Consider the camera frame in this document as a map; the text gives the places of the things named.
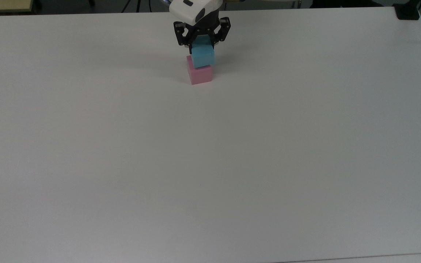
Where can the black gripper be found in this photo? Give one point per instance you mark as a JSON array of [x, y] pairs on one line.
[[205, 28]]

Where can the pink cube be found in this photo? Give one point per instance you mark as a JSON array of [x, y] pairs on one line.
[[200, 76]]

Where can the light wooden board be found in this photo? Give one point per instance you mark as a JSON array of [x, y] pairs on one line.
[[4, 5]]

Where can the black tripod legs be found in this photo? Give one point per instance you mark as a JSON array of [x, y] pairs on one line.
[[137, 5]]

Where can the black clamp mount base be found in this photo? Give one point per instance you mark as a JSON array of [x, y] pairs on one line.
[[408, 10]]

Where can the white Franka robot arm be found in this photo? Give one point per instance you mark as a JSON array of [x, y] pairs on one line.
[[192, 11]]

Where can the blue cube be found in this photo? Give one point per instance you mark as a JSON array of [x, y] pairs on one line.
[[203, 56]]

